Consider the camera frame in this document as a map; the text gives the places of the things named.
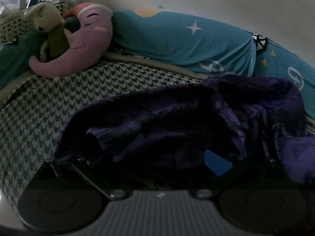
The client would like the houndstooth bed mat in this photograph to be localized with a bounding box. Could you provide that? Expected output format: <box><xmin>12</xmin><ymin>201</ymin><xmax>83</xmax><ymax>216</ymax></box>
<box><xmin>0</xmin><ymin>53</ymin><xmax>315</xmax><ymax>209</ymax></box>

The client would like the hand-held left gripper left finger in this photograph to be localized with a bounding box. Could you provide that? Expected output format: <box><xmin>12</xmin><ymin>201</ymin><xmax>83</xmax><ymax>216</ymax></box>
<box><xmin>27</xmin><ymin>159</ymin><xmax>128</xmax><ymax>200</ymax></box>

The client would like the teal star print bumper cushion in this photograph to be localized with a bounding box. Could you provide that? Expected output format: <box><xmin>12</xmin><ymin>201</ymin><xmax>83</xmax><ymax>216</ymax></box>
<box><xmin>112</xmin><ymin>8</ymin><xmax>258</xmax><ymax>77</ymax></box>

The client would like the white perforated basket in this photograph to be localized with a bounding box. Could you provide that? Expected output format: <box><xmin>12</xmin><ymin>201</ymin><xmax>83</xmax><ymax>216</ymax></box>
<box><xmin>0</xmin><ymin>8</ymin><xmax>33</xmax><ymax>45</ymax></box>

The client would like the purple floral garment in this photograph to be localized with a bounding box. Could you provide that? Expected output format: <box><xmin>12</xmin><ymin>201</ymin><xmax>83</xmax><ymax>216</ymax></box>
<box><xmin>55</xmin><ymin>76</ymin><xmax>315</xmax><ymax>192</ymax></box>

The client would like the pink moon plush pillow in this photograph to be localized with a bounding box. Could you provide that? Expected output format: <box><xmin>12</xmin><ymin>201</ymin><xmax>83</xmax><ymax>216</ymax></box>
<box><xmin>28</xmin><ymin>2</ymin><xmax>114</xmax><ymax>79</ymax></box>

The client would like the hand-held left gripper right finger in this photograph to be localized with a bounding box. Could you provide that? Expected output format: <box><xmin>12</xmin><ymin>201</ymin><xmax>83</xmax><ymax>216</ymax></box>
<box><xmin>194</xmin><ymin>150</ymin><xmax>296</xmax><ymax>200</ymax></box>

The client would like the teal script print bumper cushion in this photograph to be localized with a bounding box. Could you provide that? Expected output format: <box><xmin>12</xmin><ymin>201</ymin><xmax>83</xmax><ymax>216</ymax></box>
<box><xmin>253</xmin><ymin>38</ymin><xmax>315</xmax><ymax>121</ymax></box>

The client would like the cream rabbit plush toy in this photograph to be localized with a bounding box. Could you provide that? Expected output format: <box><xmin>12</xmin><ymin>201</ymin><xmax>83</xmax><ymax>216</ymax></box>
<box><xmin>24</xmin><ymin>2</ymin><xmax>70</xmax><ymax>63</ymax></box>

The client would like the black and white cushion tie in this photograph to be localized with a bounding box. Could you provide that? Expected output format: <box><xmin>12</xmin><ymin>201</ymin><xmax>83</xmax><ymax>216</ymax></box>
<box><xmin>252</xmin><ymin>33</ymin><xmax>269</xmax><ymax>52</ymax></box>

